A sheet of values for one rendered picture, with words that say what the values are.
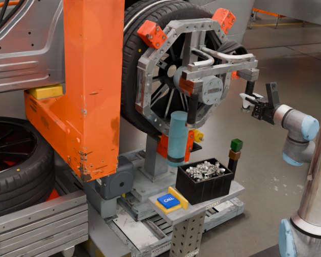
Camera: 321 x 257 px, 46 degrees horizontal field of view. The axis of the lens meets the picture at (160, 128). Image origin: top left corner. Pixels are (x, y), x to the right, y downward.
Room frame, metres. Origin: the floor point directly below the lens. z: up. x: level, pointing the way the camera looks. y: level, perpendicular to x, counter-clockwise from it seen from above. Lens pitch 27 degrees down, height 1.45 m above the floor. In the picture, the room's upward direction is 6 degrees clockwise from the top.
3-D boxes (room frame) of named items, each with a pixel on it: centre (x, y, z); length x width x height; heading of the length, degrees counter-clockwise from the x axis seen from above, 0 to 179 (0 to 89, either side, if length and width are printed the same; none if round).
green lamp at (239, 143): (1.48, -0.35, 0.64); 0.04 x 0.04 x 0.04; 39
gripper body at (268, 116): (1.53, -0.46, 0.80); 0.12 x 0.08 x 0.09; 39
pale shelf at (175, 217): (1.36, -0.19, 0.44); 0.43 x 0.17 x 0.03; 129
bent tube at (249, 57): (1.67, -0.26, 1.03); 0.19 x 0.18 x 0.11; 39
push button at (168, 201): (1.25, -0.06, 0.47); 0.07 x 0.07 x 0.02; 39
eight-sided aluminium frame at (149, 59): (1.70, -0.10, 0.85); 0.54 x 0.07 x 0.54; 129
